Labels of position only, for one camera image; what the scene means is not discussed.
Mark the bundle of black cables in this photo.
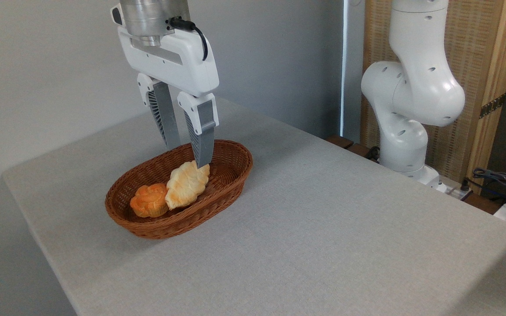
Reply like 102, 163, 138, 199
472, 167, 506, 208

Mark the orange round bread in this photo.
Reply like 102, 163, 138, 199
130, 183, 170, 219

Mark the woven wood-framed folding screen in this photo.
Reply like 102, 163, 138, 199
361, 0, 506, 194

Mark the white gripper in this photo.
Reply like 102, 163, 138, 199
118, 26, 220, 169

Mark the dark metal screen hinge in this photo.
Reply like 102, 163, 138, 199
479, 93, 506, 119

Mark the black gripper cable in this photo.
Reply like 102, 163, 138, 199
169, 17, 209, 61

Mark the white vertical wall trim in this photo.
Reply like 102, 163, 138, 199
340, 0, 351, 137

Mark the brown oval wicker basket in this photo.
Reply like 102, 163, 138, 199
105, 140, 253, 240

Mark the pale leaf-shaped bread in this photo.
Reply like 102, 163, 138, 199
165, 161, 211, 210

